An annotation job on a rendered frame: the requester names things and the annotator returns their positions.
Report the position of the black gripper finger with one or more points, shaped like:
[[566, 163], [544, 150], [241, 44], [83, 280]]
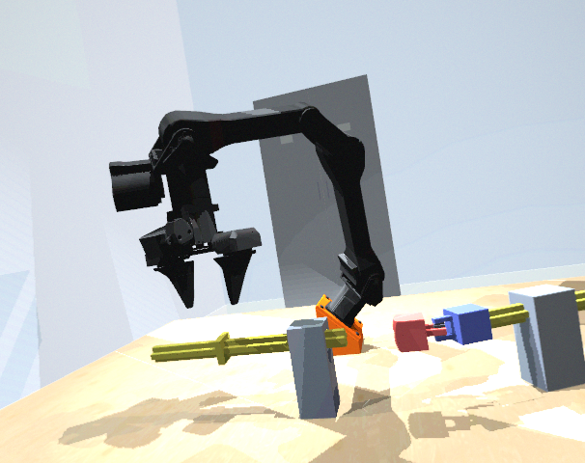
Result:
[[181, 276], [234, 268]]

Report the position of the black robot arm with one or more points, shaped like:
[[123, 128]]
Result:
[[182, 153]]

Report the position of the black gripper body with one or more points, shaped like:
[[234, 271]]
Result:
[[226, 243]]

